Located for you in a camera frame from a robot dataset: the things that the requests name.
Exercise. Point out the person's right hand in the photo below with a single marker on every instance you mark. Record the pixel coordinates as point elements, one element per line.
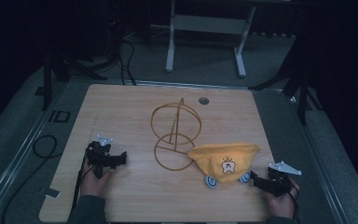
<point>281,205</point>

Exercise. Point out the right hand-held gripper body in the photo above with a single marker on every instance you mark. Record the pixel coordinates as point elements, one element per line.
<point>278,182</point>

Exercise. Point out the grey table grommet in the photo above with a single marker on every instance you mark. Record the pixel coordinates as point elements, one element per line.
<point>203,100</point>

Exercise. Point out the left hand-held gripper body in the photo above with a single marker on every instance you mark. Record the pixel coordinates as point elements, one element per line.
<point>101,155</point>

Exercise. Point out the black metal stand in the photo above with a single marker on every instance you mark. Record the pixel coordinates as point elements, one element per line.
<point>47,81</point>
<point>303,93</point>

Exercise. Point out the white metal table frame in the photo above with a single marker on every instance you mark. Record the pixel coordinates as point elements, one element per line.
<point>209,23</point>

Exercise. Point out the yellow cartoon print hat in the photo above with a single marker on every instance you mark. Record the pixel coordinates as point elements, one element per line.
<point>223,161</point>

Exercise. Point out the person's left hand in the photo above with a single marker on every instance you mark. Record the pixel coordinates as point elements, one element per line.
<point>93,185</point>

